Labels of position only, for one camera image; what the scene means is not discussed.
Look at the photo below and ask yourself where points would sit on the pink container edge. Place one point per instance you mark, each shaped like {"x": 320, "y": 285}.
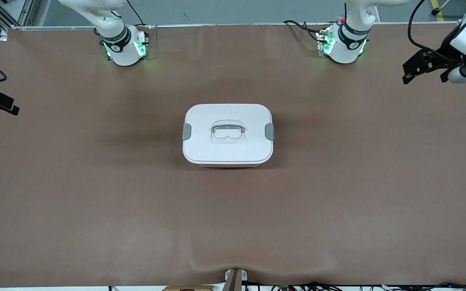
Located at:
{"x": 229, "y": 166}

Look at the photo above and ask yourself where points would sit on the metal mat clamp bracket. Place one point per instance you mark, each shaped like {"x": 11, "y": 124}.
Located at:
{"x": 235, "y": 281}

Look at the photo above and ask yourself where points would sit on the white plastic box lid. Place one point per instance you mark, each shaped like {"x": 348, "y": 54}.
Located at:
{"x": 200, "y": 153}

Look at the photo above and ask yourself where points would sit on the grey lid latch clip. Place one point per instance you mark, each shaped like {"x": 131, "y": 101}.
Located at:
{"x": 270, "y": 131}
{"x": 186, "y": 132}

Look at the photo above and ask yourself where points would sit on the thin stand leg black foot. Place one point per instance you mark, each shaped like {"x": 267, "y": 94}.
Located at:
{"x": 434, "y": 12}

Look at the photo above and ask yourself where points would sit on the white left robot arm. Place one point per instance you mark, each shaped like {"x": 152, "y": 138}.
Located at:
{"x": 350, "y": 52}

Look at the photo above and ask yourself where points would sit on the brown cardboard piece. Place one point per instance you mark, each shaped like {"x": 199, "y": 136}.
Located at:
{"x": 188, "y": 288}

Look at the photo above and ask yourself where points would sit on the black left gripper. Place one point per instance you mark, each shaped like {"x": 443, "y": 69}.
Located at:
{"x": 444, "y": 53}

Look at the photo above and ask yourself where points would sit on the brown table mat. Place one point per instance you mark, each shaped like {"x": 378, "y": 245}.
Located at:
{"x": 257, "y": 222}

